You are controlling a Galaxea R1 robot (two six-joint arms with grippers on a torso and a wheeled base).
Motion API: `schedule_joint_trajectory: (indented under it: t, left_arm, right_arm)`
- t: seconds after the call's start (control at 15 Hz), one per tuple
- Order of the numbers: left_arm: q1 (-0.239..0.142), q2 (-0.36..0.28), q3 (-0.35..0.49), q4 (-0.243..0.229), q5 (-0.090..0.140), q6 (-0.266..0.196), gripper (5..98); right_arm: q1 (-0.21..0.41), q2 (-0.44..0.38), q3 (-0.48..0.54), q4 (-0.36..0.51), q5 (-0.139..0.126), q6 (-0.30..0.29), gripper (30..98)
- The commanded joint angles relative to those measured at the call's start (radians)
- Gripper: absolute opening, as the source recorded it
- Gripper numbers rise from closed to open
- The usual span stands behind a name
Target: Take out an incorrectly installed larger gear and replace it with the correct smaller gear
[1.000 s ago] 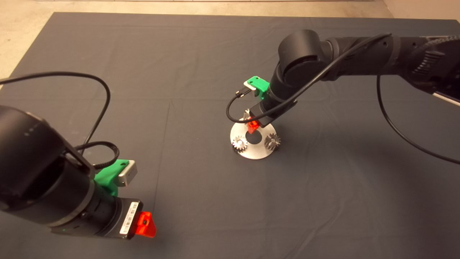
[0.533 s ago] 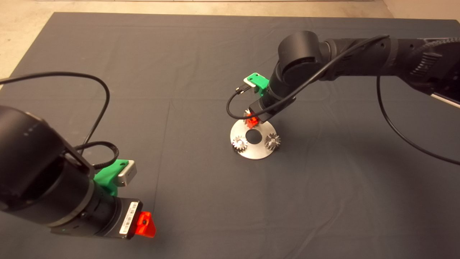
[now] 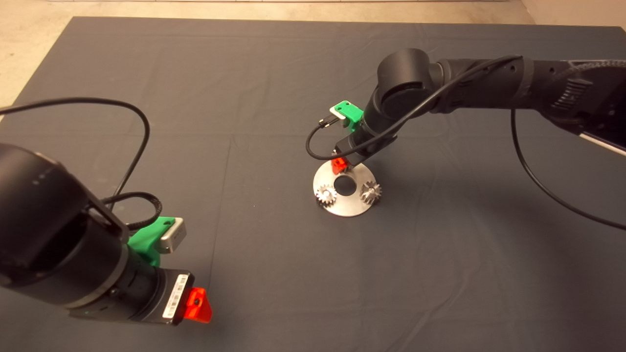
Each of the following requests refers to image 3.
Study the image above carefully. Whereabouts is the green left camera mount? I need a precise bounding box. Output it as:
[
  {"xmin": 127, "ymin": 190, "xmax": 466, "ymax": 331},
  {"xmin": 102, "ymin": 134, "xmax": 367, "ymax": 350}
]
[{"xmin": 128, "ymin": 217, "xmax": 176, "ymax": 267}]

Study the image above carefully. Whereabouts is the dark grey table cloth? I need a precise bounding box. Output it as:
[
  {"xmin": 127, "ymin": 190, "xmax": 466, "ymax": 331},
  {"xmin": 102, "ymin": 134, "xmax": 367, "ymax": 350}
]
[{"xmin": 0, "ymin": 17, "xmax": 626, "ymax": 352}]

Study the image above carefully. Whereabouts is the round metal plate with pins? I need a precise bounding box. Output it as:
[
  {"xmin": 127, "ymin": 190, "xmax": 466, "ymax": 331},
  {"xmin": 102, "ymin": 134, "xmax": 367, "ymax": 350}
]
[{"xmin": 312, "ymin": 159, "xmax": 377, "ymax": 217}]

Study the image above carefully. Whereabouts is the small shiny steel gear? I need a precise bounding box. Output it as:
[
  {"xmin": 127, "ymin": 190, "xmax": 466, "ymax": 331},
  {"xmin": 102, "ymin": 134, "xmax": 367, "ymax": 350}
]
[
  {"xmin": 359, "ymin": 181, "xmax": 382, "ymax": 205},
  {"xmin": 315, "ymin": 185, "xmax": 337, "ymax": 207}
]

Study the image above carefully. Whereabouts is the silver camera box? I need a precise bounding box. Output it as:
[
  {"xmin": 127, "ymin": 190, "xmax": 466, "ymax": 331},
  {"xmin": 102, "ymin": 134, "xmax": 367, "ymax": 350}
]
[
  {"xmin": 329, "ymin": 104, "xmax": 350, "ymax": 129},
  {"xmin": 159, "ymin": 218, "xmax": 188, "ymax": 255}
]

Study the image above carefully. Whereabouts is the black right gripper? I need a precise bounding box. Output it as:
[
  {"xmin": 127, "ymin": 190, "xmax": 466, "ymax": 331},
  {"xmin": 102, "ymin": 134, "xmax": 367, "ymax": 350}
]
[{"xmin": 332, "ymin": 134, "xmax": 380, "ymax": 176}]

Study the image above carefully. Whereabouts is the silver left camera box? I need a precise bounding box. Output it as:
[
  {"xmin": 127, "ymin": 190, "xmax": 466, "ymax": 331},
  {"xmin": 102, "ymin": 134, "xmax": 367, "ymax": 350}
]
[{"xmin": 159, "ymin": 218, "xmax": 188, "ymax": 255}]

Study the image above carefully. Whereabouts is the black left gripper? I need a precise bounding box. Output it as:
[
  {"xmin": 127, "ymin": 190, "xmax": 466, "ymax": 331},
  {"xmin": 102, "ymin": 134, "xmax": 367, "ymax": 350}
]
[{"xmin": 142, "ymin": 267, "xmax": 214, "ymax": 325}]

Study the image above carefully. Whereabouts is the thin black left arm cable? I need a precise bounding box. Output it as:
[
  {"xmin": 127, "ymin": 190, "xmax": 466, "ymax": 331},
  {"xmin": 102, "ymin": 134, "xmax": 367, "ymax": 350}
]
[{"xmin": 0, "ymin": 97, "xmax": 154, "ymax": 211}]

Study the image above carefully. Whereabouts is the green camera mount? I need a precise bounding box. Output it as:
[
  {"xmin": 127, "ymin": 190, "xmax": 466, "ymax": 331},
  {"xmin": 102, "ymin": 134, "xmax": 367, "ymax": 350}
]
[
  {"xmin": 334, "ymin": 100, "xmax": 365, "ymax": 132},
  {"xmin": 128, "ymin": 217, "xmax": 176, "ymax": 267}
]

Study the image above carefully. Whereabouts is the braided black arm cable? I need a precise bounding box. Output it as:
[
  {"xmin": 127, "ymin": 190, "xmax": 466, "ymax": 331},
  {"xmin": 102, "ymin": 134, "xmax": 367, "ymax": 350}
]
[
  {"xmin": 560, "ymin": 59, "xmax": 626, "ymax": 79},
  {"xmin": 100, "ymin": 192, "xmax": 164, "ymax": 230}
]

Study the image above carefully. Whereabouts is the braided black left arm cable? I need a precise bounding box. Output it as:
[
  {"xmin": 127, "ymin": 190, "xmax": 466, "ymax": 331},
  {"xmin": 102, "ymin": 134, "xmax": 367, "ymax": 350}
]
[{"xmin": 100, "ymin": 192, "xmax": 164, "ymax": 230}]

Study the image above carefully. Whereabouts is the green right camera mount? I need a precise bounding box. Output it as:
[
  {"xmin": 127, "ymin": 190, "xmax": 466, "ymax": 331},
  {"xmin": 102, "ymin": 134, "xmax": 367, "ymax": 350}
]
[{"xmin": 334, "ymin": 100, "xmax": 365, "ymax": 132}]

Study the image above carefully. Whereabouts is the silver right camera box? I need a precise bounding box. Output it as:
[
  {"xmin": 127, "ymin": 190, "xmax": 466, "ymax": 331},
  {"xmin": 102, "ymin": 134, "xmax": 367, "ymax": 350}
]
[{"xmin": 329, "ymin": 104, "xmax": 350, "ymax": 129}]

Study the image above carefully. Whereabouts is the braided black right arm cable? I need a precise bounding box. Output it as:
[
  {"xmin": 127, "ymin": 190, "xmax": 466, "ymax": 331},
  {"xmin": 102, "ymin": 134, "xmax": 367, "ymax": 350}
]
[{"xmin": 560, "ymin": 59, "xmax": 626, "ymax": 79}]

